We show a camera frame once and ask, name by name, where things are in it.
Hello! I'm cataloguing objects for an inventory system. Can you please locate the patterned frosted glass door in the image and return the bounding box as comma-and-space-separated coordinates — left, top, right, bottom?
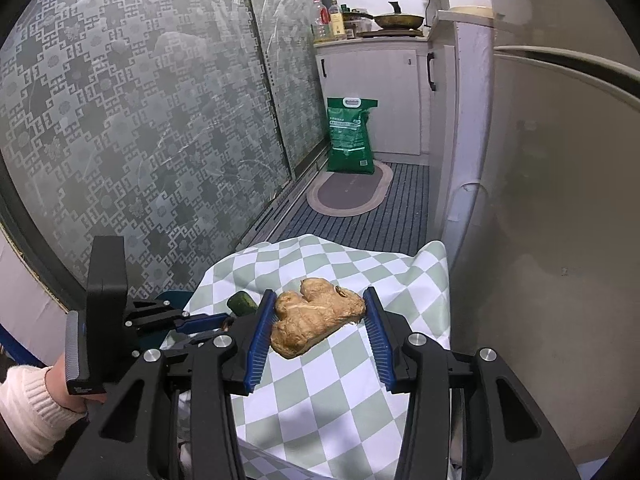
242, 0, 329, 182
0, 0, 294, 312

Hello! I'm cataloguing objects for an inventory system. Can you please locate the person's left forearm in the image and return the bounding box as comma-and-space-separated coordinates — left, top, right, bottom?
0, 364, 89, 464

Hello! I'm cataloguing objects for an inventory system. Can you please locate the ginger root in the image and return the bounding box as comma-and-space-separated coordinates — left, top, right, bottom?
270, 277, 366, 360

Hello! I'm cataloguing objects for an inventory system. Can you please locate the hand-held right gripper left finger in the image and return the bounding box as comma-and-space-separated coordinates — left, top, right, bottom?
55, 289, 277, 480

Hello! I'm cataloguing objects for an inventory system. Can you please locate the oval grey floor mat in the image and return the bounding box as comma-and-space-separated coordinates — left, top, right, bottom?
306, 160, 396, 218

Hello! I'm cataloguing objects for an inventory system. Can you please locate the striped grey floor runner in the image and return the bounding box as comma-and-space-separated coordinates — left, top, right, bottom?
267, 161, 431, 256

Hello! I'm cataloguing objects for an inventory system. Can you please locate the clear plastic bottle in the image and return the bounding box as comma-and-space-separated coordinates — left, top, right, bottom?
312, 0, 331, 43

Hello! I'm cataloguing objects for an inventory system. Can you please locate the green round fruit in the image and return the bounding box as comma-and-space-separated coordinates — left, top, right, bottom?
227, 291, 259, 318

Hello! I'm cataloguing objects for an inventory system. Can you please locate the green rice bag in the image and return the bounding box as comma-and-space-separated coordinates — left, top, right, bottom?
326, 96, 379, 176

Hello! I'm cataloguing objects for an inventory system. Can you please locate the champagne refrigerator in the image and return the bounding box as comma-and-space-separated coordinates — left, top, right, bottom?
450, 0, 640, 466

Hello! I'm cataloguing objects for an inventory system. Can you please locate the frying pan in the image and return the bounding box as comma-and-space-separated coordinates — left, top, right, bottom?
372, 1, 426, 31

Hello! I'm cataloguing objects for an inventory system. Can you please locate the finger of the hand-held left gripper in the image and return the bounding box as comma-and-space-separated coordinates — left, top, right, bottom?
126, 299, 234, 334
164, 328, 236, 354

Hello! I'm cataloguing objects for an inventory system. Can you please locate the person's left hand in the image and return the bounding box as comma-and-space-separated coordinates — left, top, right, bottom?
51, 352, 109, 414

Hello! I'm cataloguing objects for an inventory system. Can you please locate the white kitchen cabinet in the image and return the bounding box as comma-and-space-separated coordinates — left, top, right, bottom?
315, 40, 432, 157
427, 6, 496, 261

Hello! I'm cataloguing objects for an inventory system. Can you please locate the green checkered tablecloth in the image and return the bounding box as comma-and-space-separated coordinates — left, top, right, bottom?
172, 234, 451, 480

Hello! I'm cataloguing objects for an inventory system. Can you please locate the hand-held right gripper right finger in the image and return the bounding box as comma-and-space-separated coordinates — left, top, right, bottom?
363, 287, 581, 480

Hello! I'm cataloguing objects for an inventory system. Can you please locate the yellow cooking oil bottle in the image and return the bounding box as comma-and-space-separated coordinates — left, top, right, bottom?
329, 2, 348, 41

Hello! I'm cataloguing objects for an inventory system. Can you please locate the black induction cooker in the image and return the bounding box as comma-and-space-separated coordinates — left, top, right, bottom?
356, 29, 426, 40

